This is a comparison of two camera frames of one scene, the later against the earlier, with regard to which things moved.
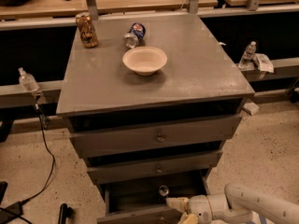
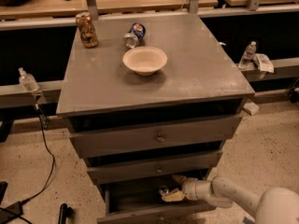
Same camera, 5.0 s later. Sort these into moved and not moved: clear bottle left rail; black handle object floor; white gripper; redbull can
Moved: white gripper
Not moved: black handle object floor; clear bottle left rail; redbull can
